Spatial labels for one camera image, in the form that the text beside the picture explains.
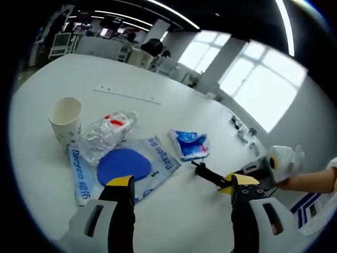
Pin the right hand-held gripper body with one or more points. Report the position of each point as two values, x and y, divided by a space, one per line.
279 163

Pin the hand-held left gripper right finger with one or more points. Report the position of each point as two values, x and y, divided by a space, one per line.
258 224

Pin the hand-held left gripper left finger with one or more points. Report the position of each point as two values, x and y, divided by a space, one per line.
92 224

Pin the blue tissue packet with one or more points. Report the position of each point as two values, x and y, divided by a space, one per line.
192 145

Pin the large pack with blue oval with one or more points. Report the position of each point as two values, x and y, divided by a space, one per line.
158 163

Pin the clear plastic bottle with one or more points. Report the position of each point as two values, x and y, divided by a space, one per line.
105 137

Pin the white paper cup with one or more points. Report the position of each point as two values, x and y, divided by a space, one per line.
64 121

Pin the white handheld device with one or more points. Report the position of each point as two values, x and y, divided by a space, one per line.
242 135
255 148

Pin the small round grey device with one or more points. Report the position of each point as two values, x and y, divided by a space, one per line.
252 131

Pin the white table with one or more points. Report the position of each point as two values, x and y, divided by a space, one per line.
184 224

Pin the person's white shirt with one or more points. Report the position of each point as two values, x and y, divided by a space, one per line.
323 218

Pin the large window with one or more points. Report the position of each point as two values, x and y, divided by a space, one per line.
202 51
263 84

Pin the small white box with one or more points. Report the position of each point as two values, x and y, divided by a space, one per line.
209 95

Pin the small metal cart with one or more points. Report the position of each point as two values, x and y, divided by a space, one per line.
193 79

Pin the white office chair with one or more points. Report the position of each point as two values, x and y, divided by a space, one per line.
164 67
60 44

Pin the long ceiling light strip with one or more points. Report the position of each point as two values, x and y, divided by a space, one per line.
173 13
287 29

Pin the white power strip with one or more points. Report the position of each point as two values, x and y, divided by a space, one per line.
126 93

